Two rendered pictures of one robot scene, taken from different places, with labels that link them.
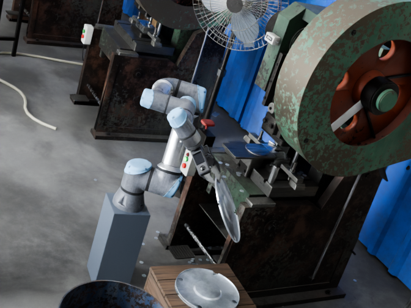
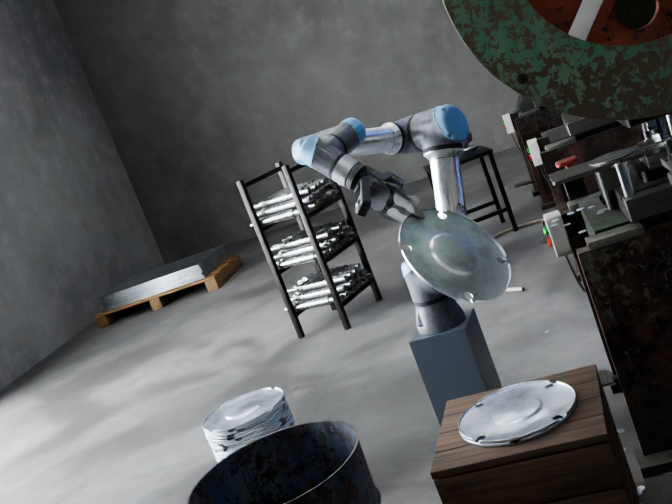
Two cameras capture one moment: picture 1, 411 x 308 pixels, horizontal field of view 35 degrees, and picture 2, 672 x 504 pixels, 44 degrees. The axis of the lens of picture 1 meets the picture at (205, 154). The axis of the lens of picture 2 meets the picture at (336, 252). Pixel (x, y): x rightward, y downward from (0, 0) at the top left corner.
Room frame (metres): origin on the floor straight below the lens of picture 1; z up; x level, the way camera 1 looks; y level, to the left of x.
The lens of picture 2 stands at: (0.94, -1.48, 1.23)
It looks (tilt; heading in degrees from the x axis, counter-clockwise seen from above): 10 degrees down; 50
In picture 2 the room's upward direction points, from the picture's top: 21 degrees counter-clockwise
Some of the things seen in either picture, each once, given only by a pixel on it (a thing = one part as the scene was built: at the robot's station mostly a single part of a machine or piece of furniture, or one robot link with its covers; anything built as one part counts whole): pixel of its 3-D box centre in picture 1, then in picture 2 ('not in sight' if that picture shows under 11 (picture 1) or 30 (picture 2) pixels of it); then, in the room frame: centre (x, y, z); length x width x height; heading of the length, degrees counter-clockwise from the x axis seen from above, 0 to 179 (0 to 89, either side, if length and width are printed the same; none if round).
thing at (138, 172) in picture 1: (137, 174); (425, 274); (2.69, 0.27, 0.62); 0.13 x 0.12 x 0.14; 93
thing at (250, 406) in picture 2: not in sight; (243, 409); (2.29, 0.89, 0.35); 0.29 x 0.29 x 0.01
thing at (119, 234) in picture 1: (117, 241); (465, 389); (2.69, 0.28, 0.23); 0.18 x 0.18 x 0.45; 28
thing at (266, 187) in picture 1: (270, 168); (668, 178); (3.09, -0.34, 0.67); 0.45 x 0.30 x 0.06; 36
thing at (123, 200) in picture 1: (130, 195); (436, 309); (2.69, 0.28, 0.50); 0.15 x 0.15 x 0.10
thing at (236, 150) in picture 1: (245, 161); (601, 184); (2.99, -0.20, 0.72); 0.25 x 0.14 x 0.14; 126
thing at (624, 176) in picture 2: (273, 173); (624, 177); (2.88, -0.34, 0.75); 0.03 x 0.03 x 0.10; 36
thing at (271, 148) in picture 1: (274, 154); (658, 150); (3.09, -0.34, 0.76); 0.15 x 0.09 x 0.05; 36
